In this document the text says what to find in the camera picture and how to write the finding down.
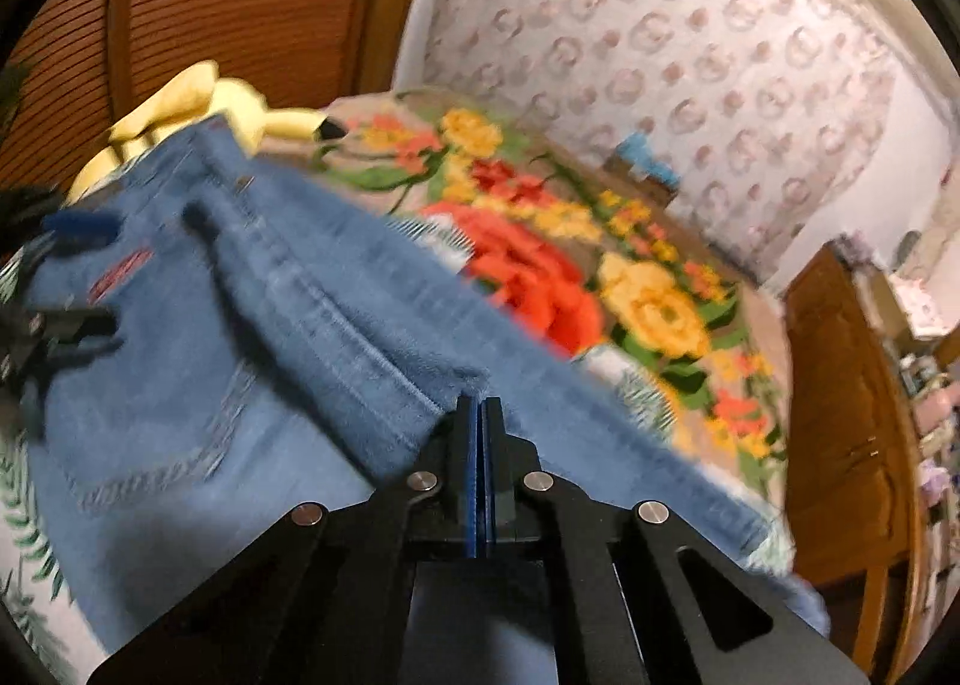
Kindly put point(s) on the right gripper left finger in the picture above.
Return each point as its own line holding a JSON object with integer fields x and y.
{"x": 453, "y": 510}

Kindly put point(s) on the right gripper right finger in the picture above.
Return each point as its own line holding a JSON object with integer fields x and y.
{"x": 505, "y": 521}

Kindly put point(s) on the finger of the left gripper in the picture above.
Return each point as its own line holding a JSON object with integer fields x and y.
{"x": 82, "y": 228}
{"x": 71, "y": 326}

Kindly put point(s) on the blue denim jeans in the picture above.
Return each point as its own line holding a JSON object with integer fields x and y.
{"x": 275, "y": 343}

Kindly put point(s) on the yellow plush toy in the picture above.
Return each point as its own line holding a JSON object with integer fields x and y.
{"x": 194, "y": 94}

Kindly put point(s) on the floral brown blanket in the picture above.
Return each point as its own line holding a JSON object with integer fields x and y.
{"x": 590, "y": 268}

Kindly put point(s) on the wooden louvered wardrobe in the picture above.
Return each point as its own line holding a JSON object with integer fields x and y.
{"x": 86, "y": 63}

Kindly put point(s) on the palm leaf print sheet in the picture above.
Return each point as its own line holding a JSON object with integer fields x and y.
{"x": 30, "y": 504}

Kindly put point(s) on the wooden sideboard cabinet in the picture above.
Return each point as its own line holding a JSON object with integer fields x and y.
{"x": 852, "y": 494}

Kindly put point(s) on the cardboard box with blue bag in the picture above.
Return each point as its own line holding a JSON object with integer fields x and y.
{"x": 633, "y": 160}

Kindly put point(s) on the pink circle pattern curtain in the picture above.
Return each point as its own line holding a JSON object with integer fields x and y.
{"x": 764, "y": 110}

